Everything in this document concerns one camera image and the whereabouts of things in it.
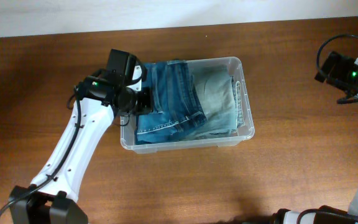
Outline dark blue jeans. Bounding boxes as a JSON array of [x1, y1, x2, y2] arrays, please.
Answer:
[[135, 60, 208, 144]]

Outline clear plastic storage bin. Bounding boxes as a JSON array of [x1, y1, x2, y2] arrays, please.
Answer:
[[120, 57, 255, 154]]

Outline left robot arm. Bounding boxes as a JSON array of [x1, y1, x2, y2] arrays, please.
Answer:
[[0, 49, 152, 224]]

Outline light grey jeans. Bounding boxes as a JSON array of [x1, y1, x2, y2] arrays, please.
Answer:
[[186, 65, 240, 140]]

